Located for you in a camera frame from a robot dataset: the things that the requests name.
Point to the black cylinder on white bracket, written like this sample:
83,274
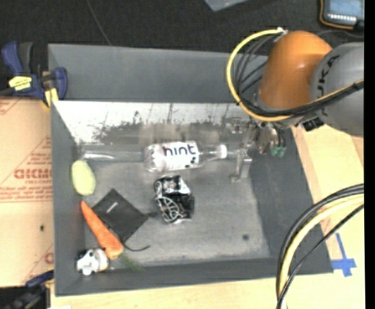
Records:
313,123

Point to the brown cardboard board, red print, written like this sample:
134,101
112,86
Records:
20,159

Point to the grey metal bin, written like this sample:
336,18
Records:
213,224

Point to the black and white crumpled packet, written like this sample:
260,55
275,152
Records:
174,198

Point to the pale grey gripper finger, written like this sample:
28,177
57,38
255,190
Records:
247,167
237,169

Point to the pale green oval fruit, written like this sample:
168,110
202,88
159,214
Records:
83,177

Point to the orange toy carrot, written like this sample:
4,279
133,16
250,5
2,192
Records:
101,228

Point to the clear plastic bottle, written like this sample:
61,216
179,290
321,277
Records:
174,156

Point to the white toy helmet figure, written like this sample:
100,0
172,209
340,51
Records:
92,261

